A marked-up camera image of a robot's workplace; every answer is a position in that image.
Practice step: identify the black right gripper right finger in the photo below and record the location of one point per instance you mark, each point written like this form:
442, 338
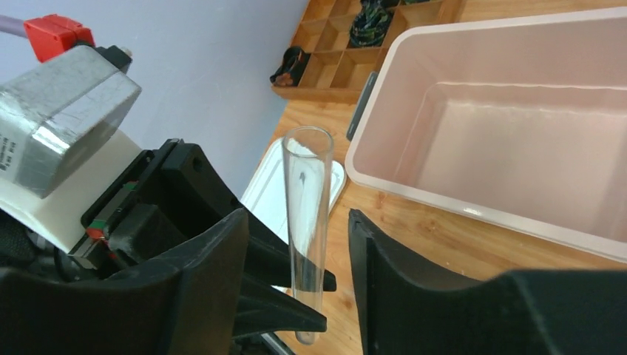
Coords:
408, 304

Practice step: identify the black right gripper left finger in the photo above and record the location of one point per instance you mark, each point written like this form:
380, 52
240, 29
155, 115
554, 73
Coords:
182, 301

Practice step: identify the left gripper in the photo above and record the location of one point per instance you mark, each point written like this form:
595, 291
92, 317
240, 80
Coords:
92, 227

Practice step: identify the clear glass test tube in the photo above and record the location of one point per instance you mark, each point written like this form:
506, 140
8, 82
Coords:
307, 153

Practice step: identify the white plastic lid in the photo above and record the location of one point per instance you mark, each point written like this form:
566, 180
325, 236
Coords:
265, 195

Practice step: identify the dark fabric roll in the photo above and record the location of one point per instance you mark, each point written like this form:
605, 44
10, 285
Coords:
291, 70

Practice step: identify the wooden compartment tray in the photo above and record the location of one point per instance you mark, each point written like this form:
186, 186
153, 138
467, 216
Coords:
337, 66

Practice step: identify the pink plastic bin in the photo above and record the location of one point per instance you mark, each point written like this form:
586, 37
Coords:
517, 122

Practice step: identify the green patterned fabric roll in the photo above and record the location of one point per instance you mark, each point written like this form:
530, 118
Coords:
370, 24

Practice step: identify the grey bin handle left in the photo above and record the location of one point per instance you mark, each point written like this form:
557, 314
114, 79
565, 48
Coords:
361, 104

